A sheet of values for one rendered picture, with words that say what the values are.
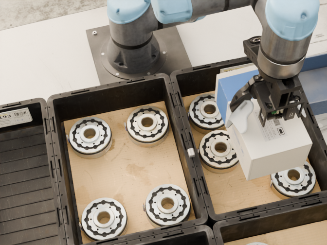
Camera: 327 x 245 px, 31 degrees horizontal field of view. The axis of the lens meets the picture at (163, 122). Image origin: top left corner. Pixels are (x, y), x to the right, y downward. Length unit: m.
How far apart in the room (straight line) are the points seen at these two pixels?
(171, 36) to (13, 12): 1.31
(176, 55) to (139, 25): 0.20
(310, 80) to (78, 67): 0.67
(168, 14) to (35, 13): 2.01
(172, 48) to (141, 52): 0.13
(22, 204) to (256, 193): 0.55
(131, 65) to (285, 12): 0.84
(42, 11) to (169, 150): 1.58
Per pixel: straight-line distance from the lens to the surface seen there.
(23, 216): 1.41
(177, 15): 0.91
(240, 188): 1.40
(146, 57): 1.63
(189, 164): 1.31
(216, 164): 1.39
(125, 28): 1.55
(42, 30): 1.87
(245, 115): 1.09
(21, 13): 2.90
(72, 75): 1.74
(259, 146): 1.10
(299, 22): 0.87
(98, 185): 1.41
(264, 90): 1.04
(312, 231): 1.38
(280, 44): 0.90
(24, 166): 1.47
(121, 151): 1.44
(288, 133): 1.13
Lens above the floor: 2.10
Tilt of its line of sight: 59 degrees down
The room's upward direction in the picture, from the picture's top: 3 degrees counter-clockwise
